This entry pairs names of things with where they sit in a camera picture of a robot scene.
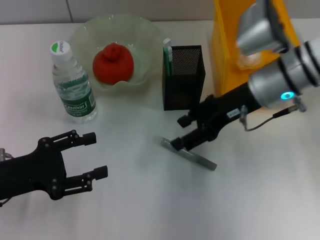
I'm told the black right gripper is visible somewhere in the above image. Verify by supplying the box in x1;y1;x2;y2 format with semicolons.
170;83;262;151

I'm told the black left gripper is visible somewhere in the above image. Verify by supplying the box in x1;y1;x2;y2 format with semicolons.
0;129;109;201

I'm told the grey pen with clear cap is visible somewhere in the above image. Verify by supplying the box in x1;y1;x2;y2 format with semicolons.
159;136;218;172

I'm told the clear green-label water bottle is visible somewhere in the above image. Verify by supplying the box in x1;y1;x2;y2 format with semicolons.
49;40;98;124

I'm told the green utility knife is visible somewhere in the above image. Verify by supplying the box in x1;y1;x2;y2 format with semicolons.
162;37;174;77

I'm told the white paper ball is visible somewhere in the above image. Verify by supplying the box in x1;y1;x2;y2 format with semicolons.
237;52;262;70

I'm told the black mesh pen holder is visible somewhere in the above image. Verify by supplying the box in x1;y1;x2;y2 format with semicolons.
161;45;207;112

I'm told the pale green glass fruit plate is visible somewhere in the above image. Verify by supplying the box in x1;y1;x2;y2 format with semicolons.
68;14;168;95

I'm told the yellow plastic bin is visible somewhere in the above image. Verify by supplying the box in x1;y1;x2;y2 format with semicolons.
211;0;301;96

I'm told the right gripper cable with plug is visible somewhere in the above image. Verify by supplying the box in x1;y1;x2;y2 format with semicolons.
238;96;308;132

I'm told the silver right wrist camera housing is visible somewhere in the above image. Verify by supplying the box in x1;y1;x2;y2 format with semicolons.
236;0;296;56

